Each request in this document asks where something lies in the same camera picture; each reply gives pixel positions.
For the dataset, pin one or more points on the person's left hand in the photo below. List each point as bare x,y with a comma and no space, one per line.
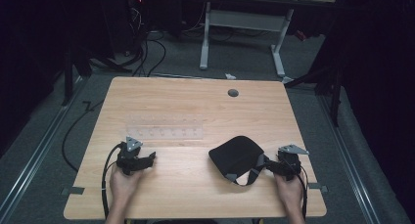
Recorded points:
124,183

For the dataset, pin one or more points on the grey table grommet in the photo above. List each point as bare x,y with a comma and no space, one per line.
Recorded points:
233,93

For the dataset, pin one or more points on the white paper scrap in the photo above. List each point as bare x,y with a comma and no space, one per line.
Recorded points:
230,76

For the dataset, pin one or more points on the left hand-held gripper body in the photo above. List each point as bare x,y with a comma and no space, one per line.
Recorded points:
128,154

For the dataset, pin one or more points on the metal floor rail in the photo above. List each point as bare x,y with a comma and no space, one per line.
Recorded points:
350,158
34,155

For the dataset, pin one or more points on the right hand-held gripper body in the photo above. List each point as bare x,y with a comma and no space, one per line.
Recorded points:
290,160

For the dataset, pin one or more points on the grey tape strip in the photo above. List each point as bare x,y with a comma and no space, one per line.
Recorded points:
318,187
73,190

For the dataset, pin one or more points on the black metal stand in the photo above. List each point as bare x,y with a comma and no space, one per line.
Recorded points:
73,67
328,83

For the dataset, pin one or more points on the white-framed wooden desk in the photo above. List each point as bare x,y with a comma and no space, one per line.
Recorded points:
243,20

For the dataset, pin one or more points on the black eye mask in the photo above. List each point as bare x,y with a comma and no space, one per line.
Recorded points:
236,155

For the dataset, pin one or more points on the person's right hand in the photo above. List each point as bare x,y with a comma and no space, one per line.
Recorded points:
289,189

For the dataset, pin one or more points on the clear plastic tray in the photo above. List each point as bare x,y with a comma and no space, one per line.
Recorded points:
164,127

